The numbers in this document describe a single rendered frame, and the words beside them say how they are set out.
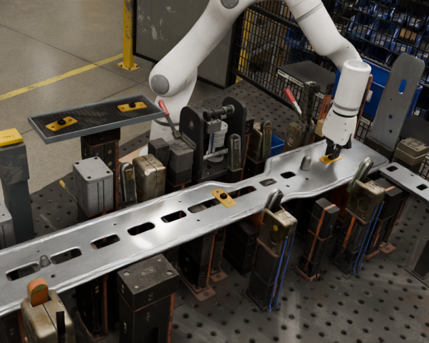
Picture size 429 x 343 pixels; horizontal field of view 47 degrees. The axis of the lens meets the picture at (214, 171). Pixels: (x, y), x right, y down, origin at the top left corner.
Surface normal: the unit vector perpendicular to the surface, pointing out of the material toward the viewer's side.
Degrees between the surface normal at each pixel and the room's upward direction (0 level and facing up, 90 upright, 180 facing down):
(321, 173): 0
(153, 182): 90
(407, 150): 88
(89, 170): 0
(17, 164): 90
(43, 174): 0
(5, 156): 90
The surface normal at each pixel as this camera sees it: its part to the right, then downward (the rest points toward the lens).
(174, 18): -0.57, 0.42
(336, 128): -0.80, 0.26
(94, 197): 0.59, 0.51
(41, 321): 0.11, -0.82
